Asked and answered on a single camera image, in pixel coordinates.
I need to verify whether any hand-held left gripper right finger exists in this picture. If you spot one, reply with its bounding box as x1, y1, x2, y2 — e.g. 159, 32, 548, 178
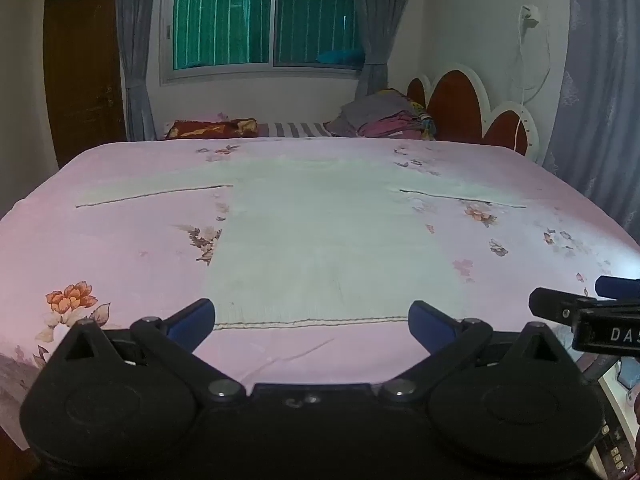
378, 301, 581, 403

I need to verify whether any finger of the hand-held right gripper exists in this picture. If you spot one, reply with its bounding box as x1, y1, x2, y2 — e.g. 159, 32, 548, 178
594, 275, 640, 302
529, 287, 597, 322

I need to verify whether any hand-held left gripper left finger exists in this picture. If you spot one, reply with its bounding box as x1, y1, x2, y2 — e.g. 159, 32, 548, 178
45, 299, 246, 403

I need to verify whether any pale green long-sleeved shirt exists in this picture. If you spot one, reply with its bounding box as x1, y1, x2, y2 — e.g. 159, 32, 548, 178
75, 152, 528, 331

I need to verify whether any pile of folded clothes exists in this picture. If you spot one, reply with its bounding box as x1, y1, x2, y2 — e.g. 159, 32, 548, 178
324, 89, 438, 141

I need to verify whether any white floor appliance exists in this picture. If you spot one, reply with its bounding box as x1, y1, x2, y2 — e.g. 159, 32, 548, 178
582, 352, 640, 480

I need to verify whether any pink floral bed sheet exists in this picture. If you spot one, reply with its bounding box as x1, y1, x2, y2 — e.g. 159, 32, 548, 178
0, 137, 640, 451

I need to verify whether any red patterned pillow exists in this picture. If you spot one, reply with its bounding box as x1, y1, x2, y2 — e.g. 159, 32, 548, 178
165, 118, 258, 140

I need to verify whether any blue-grey patterned drape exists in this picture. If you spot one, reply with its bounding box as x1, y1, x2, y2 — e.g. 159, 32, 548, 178
542, 0, 640, 243

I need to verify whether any grey striped pillow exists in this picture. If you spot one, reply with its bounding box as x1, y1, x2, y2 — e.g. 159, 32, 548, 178
257, 121, 333, 138

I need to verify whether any brown scalloped headboard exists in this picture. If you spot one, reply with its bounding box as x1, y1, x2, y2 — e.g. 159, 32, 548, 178
406, 62, 542, 161

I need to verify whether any brown wooden door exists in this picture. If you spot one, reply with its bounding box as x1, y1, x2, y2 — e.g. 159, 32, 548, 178
44, 0, 126, 168

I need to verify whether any grey-blue window curtain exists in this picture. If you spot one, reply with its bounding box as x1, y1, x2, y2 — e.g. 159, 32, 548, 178
352, 0, 426, 103
115, 0, 173, 142

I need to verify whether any window with green glass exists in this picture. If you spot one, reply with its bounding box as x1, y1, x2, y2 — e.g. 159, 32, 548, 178
160, 0, 365, 86

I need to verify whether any white charger cable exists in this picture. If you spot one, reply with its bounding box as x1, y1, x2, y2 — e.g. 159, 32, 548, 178
509, 25, 552, 152

